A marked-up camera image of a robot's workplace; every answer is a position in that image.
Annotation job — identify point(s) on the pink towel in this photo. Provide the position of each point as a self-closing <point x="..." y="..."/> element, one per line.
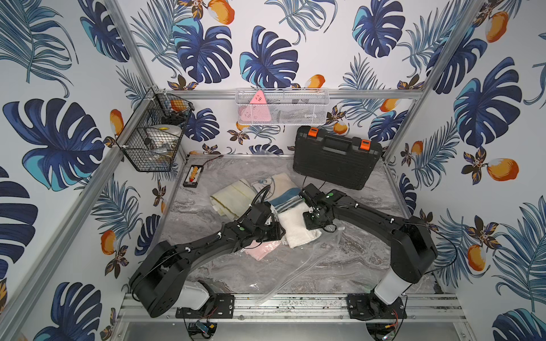
<point x="260" y="250"/>

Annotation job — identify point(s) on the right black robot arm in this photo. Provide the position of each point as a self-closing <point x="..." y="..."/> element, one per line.
<point x="412" y="250"/>

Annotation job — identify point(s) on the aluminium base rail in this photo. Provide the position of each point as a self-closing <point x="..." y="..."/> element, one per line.
<point x="320" y="308"/>

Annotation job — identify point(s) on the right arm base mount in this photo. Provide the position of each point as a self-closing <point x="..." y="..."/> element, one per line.
<point x="368" y="307"/>

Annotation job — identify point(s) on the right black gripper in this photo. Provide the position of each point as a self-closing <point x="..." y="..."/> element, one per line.
<point x="311" y="226"/>

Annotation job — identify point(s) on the pink triangular object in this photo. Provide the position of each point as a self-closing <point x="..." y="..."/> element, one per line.
<point x="257" y="111"/>

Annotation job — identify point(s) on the black wire basket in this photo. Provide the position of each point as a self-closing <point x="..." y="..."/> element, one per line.
<point x="155" y="132"/>

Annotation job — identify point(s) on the clear mesh wall tray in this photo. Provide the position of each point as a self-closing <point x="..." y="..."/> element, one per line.
<point x="296" y="107"/>

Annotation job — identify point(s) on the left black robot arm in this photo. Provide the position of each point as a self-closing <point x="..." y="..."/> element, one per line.
<point x="159" y="279"/>

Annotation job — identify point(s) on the clear plastic vacuum bag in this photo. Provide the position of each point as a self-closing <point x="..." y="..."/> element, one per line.
<point x="278" y="254"/>

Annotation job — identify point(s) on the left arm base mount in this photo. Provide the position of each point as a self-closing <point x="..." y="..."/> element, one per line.
<point x="198" y="300"/>

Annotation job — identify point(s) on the blue white patterned towel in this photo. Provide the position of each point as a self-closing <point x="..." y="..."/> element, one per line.
<point x="283" y="194"/>

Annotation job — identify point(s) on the cream striped towel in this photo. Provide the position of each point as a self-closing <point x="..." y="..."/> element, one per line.
<point x="233" y="200"/>

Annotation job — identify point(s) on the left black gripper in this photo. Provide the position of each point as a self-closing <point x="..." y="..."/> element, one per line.
<point x="275" y="230"/>

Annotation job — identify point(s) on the small black battery box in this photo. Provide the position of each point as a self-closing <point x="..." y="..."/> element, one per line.
<point x="192" y="177"/>

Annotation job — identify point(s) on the black plastic tool case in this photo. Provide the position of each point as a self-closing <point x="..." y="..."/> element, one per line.
<point x="341" y="160"/>

